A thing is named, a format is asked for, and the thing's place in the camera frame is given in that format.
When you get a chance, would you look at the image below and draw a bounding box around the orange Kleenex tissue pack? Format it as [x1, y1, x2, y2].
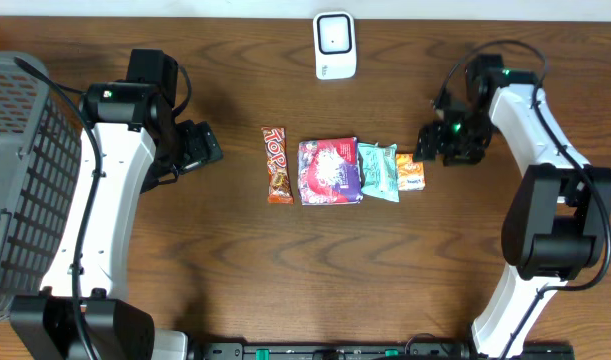
[396, 154, 426, 191]

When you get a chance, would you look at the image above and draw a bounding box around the green wet wipes pack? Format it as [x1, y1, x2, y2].
[358, 143, 399, 203]

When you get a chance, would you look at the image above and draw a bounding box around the orange Top chocolate bar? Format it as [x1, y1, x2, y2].
[261, 127, 294, 204]

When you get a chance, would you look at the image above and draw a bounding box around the purple red tissue pack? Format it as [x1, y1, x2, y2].
[297, 137, 363, 205]

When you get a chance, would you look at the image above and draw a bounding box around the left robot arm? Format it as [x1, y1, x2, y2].
[10, 49, 223, 360]

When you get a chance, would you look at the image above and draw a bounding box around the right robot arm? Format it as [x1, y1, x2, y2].
[413, 54, 611, 359]

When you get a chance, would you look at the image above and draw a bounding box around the grey plastic mesh basket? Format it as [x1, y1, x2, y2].
[0, 51, 80, 322]

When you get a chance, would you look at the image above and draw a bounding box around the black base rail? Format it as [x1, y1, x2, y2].
[200, 341, 576, 360]

